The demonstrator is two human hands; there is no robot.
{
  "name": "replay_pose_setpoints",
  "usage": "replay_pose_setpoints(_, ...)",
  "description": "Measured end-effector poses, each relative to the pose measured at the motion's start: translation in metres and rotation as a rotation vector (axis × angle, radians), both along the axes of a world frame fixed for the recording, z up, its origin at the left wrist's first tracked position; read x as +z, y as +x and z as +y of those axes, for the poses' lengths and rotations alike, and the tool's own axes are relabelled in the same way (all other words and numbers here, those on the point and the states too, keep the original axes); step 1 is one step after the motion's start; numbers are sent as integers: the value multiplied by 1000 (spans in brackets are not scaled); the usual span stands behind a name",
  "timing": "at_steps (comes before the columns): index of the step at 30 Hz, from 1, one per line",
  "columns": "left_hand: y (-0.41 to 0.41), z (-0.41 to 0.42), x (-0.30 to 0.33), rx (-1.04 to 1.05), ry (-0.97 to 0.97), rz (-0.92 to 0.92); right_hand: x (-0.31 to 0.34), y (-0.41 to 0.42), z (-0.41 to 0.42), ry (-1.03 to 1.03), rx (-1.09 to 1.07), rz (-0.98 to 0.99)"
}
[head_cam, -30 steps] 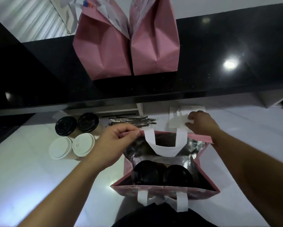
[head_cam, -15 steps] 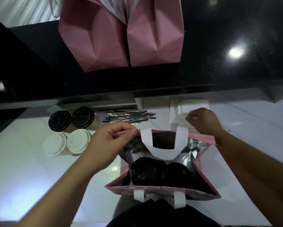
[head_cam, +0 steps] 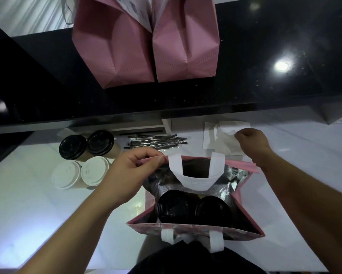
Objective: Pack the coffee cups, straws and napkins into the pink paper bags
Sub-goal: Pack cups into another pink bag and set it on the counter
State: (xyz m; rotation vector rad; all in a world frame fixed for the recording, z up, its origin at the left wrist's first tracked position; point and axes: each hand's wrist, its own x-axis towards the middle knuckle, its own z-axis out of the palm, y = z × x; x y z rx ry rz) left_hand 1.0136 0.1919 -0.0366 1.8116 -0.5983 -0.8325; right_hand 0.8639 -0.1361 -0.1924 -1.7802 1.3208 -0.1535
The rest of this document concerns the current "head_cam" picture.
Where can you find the white triangular support bracket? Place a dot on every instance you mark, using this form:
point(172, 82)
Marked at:
point(330, 112)

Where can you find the pile of straws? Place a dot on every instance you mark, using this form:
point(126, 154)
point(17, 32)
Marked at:
point(159, 141)

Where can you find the person's black shirt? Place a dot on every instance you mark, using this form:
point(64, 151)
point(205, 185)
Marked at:
point(193, 262)

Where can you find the person's right hand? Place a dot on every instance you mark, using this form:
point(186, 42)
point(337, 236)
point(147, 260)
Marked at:
point(256, 145)

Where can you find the white roller shutter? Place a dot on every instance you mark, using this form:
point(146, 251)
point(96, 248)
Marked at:
point(22, 14)

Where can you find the black glossy counter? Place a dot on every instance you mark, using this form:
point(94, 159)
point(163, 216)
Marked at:
point(259, 39)

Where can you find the black low shelf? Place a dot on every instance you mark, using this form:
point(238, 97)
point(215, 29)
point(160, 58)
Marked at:
point(2, 148)

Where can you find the person's right forearm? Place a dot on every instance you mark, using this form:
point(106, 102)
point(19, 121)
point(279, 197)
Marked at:
point(316, 211)

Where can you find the pink paper bag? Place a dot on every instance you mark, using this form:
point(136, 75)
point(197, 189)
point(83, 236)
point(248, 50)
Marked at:
point(245, 234)
point(185, 48)
point(113, 51)

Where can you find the stack of white napkins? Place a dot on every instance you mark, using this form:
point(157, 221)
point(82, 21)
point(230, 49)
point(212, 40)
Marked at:
point(213, 139)

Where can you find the tall black glossy cabinet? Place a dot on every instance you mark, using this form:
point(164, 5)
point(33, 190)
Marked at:
point(5, 68)

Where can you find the white paper napkin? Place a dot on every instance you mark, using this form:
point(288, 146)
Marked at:
point(231, 128)

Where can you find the person's left forearm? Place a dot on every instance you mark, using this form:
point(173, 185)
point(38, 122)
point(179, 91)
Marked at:
point(65, 242)

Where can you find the person's left hand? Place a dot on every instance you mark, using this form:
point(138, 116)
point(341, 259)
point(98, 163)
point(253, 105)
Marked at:
point(125, 179)

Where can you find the cluster of lidded paper cups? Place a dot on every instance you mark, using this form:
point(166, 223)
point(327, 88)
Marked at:
point(71, 174)

